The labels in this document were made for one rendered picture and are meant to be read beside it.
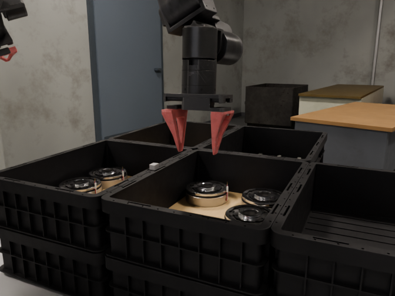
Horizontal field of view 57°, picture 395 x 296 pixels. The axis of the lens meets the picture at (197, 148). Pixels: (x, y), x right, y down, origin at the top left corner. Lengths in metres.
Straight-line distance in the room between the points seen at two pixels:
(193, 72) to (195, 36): 0.06
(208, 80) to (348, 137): 2.21
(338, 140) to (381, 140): 0.28
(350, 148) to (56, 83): 2.98
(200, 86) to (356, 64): 6.64
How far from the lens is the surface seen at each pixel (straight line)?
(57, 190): 0.72
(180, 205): 0.87
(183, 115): 0.64
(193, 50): 0.59
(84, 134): 4.51
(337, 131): 2.77
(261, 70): 7.67
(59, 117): 4.27
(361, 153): 2.74
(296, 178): 0.77
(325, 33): 7.30
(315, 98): 4.76
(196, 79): 0.59
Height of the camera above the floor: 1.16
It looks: 14 degrees down
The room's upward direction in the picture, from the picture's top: straight up
